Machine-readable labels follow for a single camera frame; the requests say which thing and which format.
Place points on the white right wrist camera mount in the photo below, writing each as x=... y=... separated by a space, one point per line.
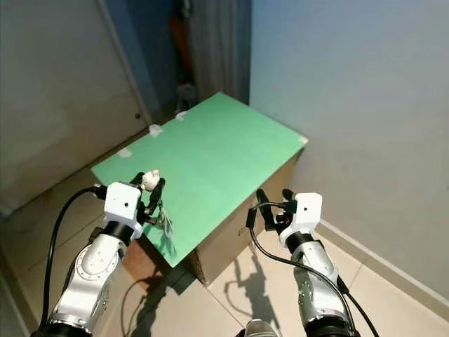
x=309 y=208

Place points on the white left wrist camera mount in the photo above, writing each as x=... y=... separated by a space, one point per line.
x=123 y=200

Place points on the silver robot leg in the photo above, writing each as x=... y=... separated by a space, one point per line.
x=259 y=330

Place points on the white tape piece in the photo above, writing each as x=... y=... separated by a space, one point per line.
x=303 y=140
x=182 y=115
x=124 y=152
x=155 y=130

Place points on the white door panel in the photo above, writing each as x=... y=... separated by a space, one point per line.
x=56 y=91

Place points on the plain green board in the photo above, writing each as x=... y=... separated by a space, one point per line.
x=224 y=154

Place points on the grey wood grain door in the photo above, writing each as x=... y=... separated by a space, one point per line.
x=221 y=49

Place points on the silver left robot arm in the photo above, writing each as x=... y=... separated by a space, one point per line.
x=91 y=270

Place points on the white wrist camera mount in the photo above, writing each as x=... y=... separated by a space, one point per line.
x=309 y=208
x=123 y=200

